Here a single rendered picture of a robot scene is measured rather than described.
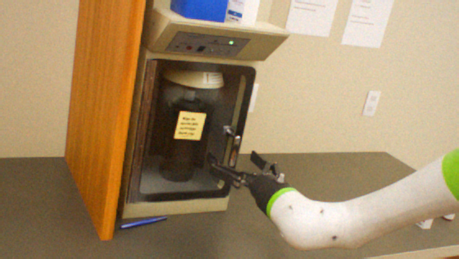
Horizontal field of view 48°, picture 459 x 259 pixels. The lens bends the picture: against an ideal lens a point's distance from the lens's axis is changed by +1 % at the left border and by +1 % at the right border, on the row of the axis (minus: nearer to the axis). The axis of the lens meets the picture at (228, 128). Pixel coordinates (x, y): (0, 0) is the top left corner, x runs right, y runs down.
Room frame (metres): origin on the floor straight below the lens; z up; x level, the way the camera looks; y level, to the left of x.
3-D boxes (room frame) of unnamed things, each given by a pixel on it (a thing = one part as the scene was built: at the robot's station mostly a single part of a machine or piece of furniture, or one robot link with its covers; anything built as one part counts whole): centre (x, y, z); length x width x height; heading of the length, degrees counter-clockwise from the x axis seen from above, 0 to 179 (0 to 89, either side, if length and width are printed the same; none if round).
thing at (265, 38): (1.24, 0.06, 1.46); 0.32 x 0.11 x 0.10; 121
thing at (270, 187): (1.10, -0.15, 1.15); 0.09 x 0.06 x 0.12; 121
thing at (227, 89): (1.28, 0.09, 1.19); 0.30 x 0.01 x 0.40; 121
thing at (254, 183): (1.16, -0.11, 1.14); 0.09 x 0.08 x 0.07; 31
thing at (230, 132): (1.31, -0.02, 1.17); 0.05 x 0.03 x 0.10; 31
